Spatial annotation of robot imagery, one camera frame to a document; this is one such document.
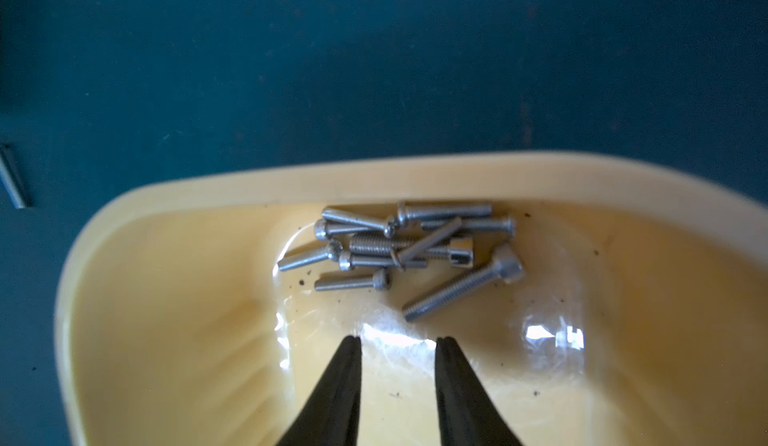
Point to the green mat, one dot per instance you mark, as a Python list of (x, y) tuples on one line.
[(102, 96)]

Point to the long socket head screw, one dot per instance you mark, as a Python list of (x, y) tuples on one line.
[(503, 265)]

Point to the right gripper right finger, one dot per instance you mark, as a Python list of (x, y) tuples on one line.
[(466, 414)]

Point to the silver pan head screw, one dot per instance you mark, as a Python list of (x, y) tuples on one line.
[(12, 180)]

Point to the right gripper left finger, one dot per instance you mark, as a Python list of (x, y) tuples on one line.
[(331, 413)]

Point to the top silver screw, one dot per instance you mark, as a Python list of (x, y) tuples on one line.
[(409, 212)]

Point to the yellow plastic storage box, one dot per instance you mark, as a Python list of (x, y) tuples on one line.
[(641, 319)]

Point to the short socket head screw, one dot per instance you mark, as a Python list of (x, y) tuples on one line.
[(378, 280)]

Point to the silver screw pile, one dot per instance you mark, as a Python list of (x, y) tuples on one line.
[(355, 239)]

